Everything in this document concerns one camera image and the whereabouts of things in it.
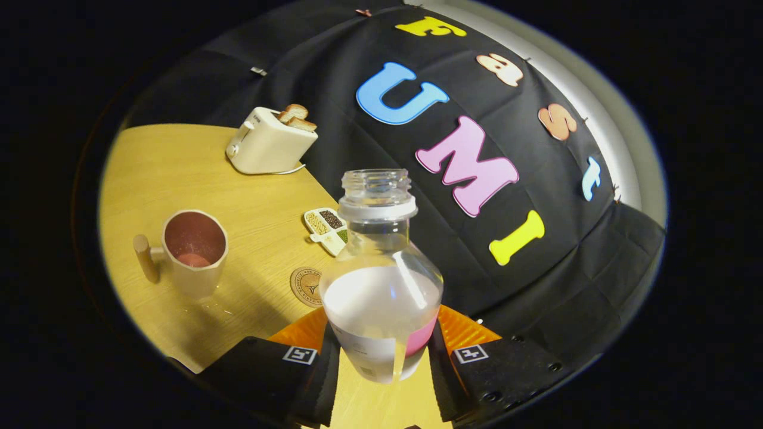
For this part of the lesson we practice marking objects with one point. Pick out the white toaster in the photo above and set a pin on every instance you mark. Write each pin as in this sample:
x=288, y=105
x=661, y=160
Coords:
x=268, y=149

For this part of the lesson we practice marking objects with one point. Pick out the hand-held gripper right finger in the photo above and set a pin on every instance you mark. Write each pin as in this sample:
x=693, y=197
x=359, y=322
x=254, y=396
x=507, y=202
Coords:
x=444, y=387

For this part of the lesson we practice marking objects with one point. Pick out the toast slice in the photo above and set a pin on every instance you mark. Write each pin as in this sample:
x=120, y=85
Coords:
x=293, y=112
x=303, y=124

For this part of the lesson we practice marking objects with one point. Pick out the round wooden coaster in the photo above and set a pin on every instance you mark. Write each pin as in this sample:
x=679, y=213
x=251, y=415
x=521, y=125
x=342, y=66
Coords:
x=305, y=285

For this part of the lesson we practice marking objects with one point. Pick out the white cloth clip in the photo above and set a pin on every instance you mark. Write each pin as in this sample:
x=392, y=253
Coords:
x=259, y=71

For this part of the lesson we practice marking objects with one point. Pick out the white divided snack dish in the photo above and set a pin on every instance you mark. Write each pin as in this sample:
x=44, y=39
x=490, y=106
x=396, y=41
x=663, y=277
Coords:
x=325, y=229

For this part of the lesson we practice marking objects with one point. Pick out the wooden table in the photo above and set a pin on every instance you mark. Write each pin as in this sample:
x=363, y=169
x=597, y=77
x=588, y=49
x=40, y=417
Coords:
x=179, y=167

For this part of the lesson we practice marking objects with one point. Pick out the clear plastic juice bottle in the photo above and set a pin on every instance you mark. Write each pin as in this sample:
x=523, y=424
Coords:
x=381, y=310

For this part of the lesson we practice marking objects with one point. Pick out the black backdrop cloth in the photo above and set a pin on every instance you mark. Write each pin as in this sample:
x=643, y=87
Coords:
x=536, y=298

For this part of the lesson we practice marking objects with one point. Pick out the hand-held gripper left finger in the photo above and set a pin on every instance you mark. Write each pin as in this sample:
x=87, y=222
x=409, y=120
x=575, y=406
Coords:
x=325, y=387

